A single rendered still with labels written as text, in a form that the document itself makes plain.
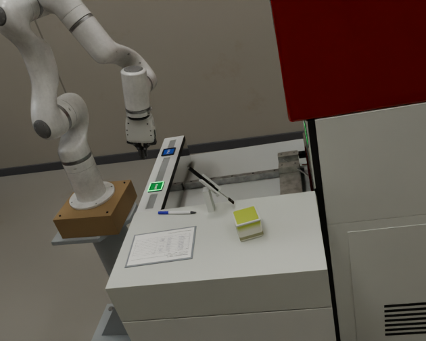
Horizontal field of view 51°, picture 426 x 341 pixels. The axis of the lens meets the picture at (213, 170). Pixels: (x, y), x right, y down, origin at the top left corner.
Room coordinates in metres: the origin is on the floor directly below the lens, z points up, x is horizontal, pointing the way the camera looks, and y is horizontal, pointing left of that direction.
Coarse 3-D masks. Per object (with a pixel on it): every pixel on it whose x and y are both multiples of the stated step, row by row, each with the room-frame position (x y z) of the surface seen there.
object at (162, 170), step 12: (168, 144) 1.77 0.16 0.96; (180, 144) 1.74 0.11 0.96; (168, 156) 1.66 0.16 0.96; (156, 168) 1.58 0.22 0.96; (168, 168) 1.56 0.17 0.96; (156, 180) 1.50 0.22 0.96; (168, 180) 1.47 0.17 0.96; (144, 192) 1.43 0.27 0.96; (156, 192) 1.41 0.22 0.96; (144, 204) 1.35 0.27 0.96; (156, 204) 1.33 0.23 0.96
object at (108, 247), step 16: (64, 240) 1.46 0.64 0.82; (80, 240) 1.44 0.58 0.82; (96, 240) 1.42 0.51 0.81; (112, 240) 1.51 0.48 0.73; (112, 256) 1.50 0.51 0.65; (112, 304) 1.87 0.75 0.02; (112, 320) 1.64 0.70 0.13; (96, 336) 1.68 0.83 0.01; (112, 336) 1.65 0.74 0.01; (128, 336) 1.62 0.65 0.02
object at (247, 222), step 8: (248, 208) 1.07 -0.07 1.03; (256, 208) 1.06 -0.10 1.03; (240, 216) 1.04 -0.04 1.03; (248, 216) 1.03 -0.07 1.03; (256, 216) 1.02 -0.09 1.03; (240, 224) 1.01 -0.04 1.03; (248, 224) 1.00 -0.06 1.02; (256, 224) 1.01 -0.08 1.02; (240, 232) 1.00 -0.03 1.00; (248, 232) 1.00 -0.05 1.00; (256, 232) 1.01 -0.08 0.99; (240, 240) 1.00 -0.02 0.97
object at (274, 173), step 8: (224, 176) 1.57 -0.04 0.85; (232, 176) 1.55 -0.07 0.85; (240, 176) 1.54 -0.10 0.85; (248, 176) 1.53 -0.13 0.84; (256, 176) 1.52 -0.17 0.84; (264, 176) 1.51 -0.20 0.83; (272, 176) 1.51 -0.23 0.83; (184, 184) 1.59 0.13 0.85; (192, 184) 1.58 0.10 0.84; (200, 184) 1.58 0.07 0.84; (216, 184) 1.56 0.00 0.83
